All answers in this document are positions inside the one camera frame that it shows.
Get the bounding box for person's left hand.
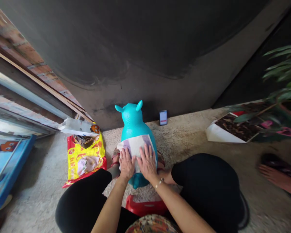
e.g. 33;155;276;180
118;147;137;182

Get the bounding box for person's right hand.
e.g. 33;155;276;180
136;143;159;183

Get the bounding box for white purple striped cloth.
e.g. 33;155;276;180
116;134;153;174

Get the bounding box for red plastic stool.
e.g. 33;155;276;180
125;194;168;217

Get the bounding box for yellow red plastic bag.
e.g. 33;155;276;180
62;131;108;189

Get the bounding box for teal inflatable toy animal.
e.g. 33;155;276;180
114;100;158;190

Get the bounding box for black smartphone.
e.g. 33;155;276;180
159;110;168;126

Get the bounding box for person's body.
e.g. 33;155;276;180
124;214;183;233

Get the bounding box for person's legs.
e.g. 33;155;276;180
55;147;251;233

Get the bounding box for white carton with orange fish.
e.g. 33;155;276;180
58;117;101;136

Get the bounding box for white bag with brown print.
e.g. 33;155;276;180
205;112;270;144

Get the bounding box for black sandal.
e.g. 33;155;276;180
260;153;291;176

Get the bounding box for green potted plant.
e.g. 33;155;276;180
222;44;291;144

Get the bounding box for metal sliding door frame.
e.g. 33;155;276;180
0;45;95;137

